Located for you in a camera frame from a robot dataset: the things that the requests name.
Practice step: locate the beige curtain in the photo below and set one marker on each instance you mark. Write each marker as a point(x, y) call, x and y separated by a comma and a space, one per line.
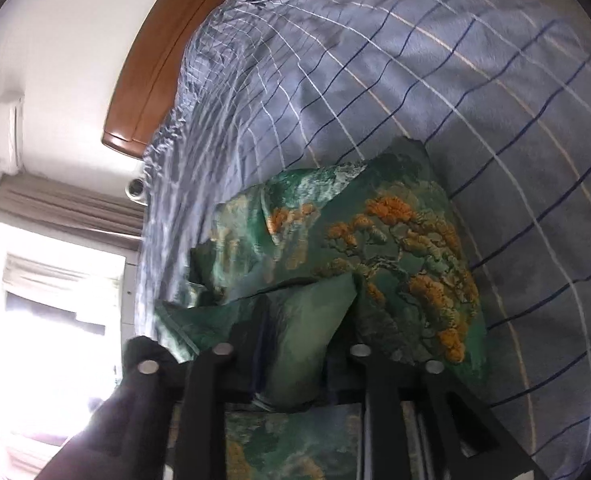
point(94, 216)

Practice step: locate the blue plaid bed cover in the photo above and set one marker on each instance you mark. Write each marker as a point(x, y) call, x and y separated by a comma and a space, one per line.
point(498, 92)

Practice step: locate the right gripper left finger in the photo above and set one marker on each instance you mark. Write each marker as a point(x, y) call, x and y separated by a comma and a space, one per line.
point(164, 414)

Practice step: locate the green floral padded jacket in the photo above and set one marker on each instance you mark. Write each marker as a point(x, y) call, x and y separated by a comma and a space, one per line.
point(302, 265)

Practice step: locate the brown wooden headboard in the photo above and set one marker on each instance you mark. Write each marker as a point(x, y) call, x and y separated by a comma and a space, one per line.
point(146, 88)

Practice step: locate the white wall air conditioner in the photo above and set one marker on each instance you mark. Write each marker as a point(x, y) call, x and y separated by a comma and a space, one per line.
point(11, 132)

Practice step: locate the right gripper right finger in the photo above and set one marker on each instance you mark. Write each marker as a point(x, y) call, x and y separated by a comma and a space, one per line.
point(421, 422)

